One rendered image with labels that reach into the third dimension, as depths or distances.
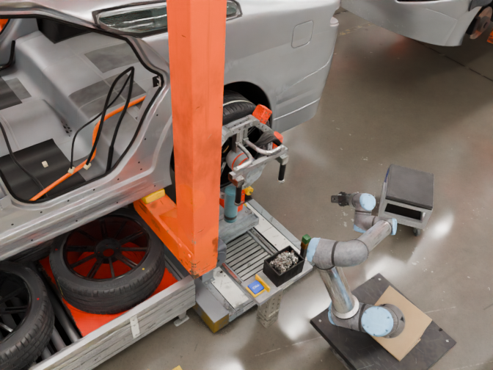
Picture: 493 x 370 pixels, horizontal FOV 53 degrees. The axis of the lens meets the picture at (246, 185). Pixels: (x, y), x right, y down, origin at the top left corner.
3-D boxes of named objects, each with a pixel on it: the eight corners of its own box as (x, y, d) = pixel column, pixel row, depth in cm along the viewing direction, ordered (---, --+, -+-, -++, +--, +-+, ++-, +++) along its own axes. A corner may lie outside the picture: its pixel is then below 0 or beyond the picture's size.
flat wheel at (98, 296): (111, 215, 340) (107, 191, 324) (186, 260, 316) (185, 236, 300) (33, 278, 299) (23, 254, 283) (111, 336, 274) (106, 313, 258)
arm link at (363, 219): (370, 234, 270) (373, 211, 270) (350, 231, 275) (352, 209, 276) (375, 233, 278) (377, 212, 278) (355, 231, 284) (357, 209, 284)
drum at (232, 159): (241, 159, 313) (242, 142, 304) (263, 178, 302) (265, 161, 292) (224, 168, 306) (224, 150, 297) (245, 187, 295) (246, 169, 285)
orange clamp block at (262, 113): (257, 118, 301) (264, 106, 298) (265, 125, 297) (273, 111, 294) (250, 116, 295) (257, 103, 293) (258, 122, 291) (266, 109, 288)
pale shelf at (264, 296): (293, 252, 307) (294, 249, 305) (312, 269, 298) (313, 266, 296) (240, 286, 286) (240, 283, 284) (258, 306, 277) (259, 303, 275)
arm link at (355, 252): (359, 249, 213) (399, 214, 270) (332, 244, 220) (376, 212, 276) (359, 274, 216) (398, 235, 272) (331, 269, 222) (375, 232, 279)
